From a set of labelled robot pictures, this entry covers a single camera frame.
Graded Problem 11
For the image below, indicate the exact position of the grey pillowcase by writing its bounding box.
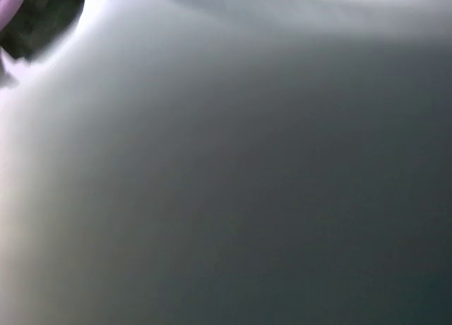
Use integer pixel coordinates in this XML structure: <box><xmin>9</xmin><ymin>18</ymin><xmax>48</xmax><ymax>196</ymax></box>
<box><xmin>1</xmin><ymin>0</ymin><xmax>451</xmax><ymax>324</ymax></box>

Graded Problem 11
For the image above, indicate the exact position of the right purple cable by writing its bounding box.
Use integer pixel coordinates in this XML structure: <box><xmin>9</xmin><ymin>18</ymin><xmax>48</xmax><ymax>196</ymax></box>
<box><xmin>0</xmin><ymin>0</ymin><xmax>25</xmax><ymax>31</ymax></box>

